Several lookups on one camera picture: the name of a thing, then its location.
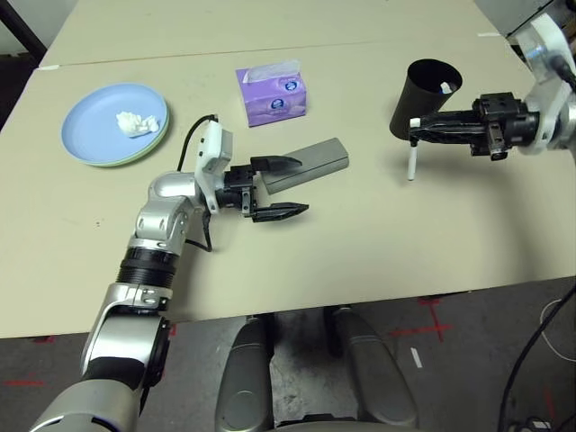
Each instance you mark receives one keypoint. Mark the black table foot bar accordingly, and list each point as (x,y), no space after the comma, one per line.
(443,294)

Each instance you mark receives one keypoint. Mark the black plastic cup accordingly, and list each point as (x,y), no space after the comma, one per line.
(418,90)

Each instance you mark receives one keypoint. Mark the grey glasses case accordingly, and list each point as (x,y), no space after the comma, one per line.
(315,162)

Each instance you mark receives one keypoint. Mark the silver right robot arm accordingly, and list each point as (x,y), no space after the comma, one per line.
(568,130)

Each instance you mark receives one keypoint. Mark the white marker black cap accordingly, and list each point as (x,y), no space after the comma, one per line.
(411,164)

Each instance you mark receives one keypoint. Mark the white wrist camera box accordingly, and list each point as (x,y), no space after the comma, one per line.
(546,36)
(213,144)

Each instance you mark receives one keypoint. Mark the green plastic plate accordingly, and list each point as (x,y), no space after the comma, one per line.
(148,155)

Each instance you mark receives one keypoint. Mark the grey right robot leg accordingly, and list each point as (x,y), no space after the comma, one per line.
(373,378)

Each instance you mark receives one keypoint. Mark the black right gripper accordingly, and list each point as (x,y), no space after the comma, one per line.
(508,121)

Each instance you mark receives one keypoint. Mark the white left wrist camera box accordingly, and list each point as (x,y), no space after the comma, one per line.
(213,144)

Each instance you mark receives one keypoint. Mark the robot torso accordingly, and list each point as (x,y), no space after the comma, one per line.
(337,425)

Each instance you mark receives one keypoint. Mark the black foam floor mat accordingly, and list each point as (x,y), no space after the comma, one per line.
(13,85)

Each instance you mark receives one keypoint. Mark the blue plastic plate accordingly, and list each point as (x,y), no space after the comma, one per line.
(90,130)

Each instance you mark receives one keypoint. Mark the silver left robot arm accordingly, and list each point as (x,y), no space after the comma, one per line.
(162,216)

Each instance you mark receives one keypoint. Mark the purple tissue box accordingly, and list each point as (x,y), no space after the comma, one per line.
(270,105)

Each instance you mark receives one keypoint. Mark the grey left robot leg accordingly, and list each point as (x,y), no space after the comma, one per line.
(247,382)

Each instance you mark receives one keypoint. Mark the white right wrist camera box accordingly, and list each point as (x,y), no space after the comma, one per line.
(546,36)

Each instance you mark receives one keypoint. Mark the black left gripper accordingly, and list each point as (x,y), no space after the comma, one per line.
(236,189)

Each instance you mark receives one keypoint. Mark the grey robot leg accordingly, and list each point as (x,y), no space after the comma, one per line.
(247,382)
(373,378)

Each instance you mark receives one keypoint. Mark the black-framed side desk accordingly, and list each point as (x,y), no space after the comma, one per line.
(22,29)

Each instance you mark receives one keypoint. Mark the white tissue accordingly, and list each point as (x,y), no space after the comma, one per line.
(132,123)

